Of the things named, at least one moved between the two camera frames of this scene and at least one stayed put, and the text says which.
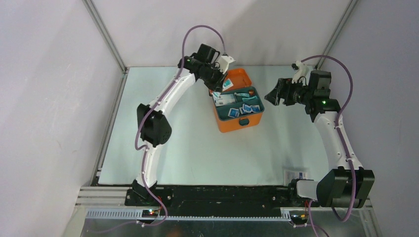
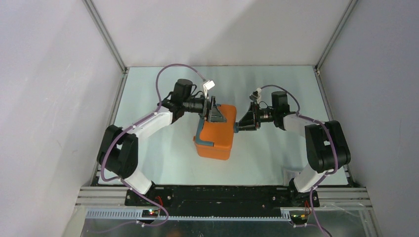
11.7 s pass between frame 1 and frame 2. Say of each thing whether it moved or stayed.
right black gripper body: moved
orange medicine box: moved
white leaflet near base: stayed
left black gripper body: moved
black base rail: stayed
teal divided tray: moved
